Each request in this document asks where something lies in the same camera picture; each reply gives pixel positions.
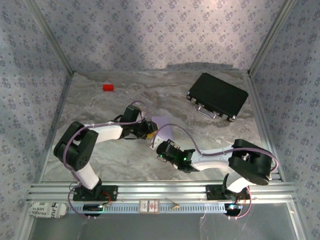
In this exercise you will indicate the lavender square paper sheet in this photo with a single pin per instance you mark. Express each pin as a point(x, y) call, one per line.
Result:
point(163, 122)

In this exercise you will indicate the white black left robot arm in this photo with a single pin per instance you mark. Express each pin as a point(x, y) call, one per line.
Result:
point(107, 132)

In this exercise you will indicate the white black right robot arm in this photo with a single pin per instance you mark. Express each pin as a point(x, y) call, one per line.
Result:
point(215, 161)

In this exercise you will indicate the aluminium mounting beam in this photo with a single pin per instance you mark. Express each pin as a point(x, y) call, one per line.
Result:
point(162, 190)

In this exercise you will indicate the small red block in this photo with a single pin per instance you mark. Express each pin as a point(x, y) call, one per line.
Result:
point(108, 87)

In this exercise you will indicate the small brass clip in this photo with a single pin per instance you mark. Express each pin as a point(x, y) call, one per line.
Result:
point(175, 207)

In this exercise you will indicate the small printed label card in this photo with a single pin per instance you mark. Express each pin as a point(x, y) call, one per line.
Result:
point(149, 207)

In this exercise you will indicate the printed white paper roll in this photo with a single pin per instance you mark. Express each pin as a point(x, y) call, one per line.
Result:
point(47, 210)

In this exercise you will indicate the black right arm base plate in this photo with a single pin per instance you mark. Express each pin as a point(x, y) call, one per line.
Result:
point(215, 192)

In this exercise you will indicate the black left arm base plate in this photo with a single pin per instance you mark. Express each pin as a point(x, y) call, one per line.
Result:
point(110, 193)

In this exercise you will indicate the aluminium side rail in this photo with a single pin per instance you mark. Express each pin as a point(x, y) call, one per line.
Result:
point(263, 125)
point(56, 125)

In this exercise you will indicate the aluminium frame post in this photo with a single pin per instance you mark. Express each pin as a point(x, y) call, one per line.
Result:
point(270, 37)

